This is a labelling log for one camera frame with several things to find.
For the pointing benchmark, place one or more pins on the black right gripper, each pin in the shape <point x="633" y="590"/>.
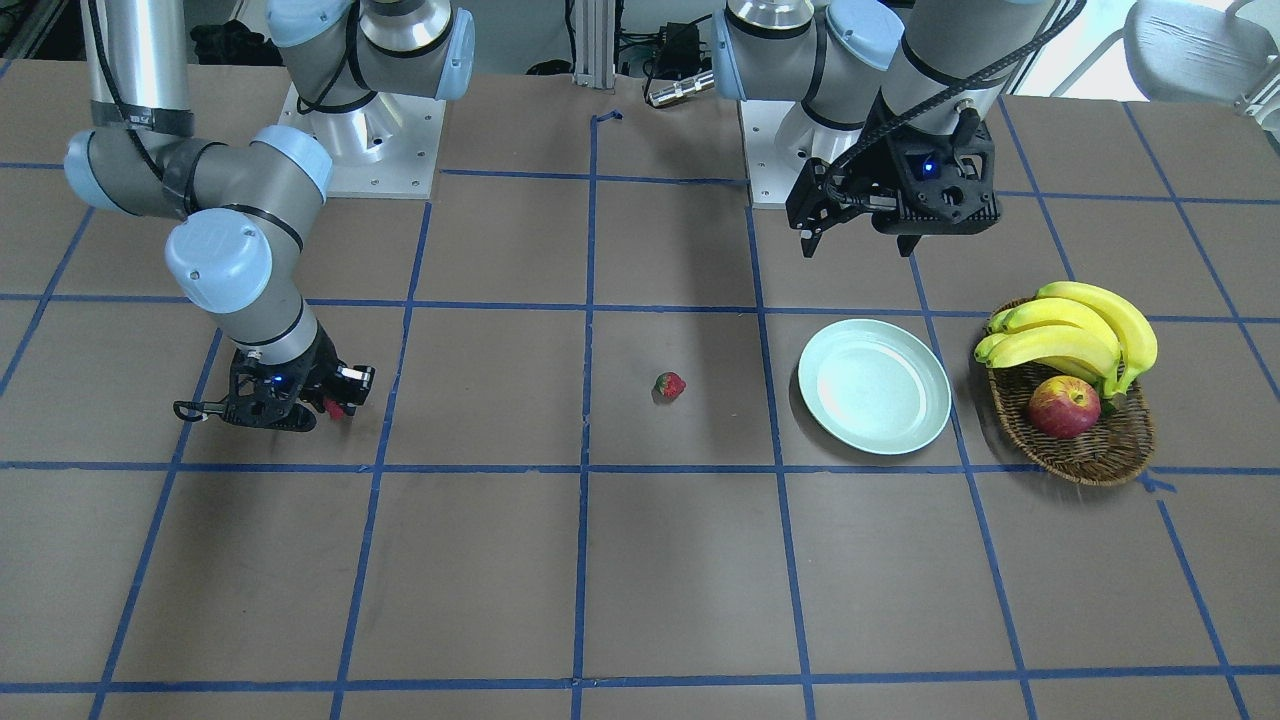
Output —
<point x="322" y="365"/>

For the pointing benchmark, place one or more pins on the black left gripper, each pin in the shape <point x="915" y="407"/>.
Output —
<point x="880" y="158"/>

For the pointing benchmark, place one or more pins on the red strawberry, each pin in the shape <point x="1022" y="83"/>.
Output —
<point x="333" y="409"/>
<point x="668" y="386"/>

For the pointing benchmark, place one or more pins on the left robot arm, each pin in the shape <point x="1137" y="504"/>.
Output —
<point x="889" y="118"/>

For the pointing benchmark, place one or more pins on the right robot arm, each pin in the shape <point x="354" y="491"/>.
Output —
<point x="243" y="213"/>

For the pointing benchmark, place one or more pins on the light green plate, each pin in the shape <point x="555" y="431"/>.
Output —
<point x="874" y="386"/>

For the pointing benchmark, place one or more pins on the yellow banana bunch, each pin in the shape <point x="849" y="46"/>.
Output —
<point x="1077" y="328"/>

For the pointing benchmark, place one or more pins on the red apple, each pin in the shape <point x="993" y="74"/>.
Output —
<point x="1063" y="407"/>

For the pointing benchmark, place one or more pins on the wicker fruit basket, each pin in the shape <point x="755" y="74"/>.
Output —
<point x="1115" y="450"/>

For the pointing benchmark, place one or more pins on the grey office chair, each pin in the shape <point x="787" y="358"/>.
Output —
<point x="1185" y="51"/>

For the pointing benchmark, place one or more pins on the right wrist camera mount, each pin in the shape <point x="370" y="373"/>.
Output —
<point x="344" y="390"/>

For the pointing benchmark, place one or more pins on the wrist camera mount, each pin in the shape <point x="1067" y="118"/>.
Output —
<point x="813" y="207"/>
<point x="344" y="390"/>

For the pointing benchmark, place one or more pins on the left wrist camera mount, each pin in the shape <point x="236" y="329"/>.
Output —
<point x="813" y="207"/>

